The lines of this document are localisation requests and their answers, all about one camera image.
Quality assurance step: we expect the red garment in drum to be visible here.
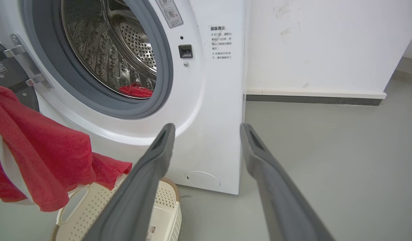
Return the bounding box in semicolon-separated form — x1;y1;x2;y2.
119;83;153;98

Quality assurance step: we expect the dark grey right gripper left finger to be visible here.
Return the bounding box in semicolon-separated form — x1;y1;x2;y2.
83;123;176;241

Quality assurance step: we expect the dark washing machine door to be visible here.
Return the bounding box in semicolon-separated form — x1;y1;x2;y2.
0;36;40;112

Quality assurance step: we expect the white front-load washing machine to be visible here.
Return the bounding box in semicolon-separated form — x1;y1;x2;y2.
0;0;249;195

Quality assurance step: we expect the red cloth garment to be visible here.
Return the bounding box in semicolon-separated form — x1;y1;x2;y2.
0;83;132;212

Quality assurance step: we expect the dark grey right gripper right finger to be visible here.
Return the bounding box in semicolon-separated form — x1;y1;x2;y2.
240;123;335;241

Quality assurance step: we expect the cream perforated laundry basket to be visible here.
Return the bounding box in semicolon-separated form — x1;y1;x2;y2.
53;174;182;241

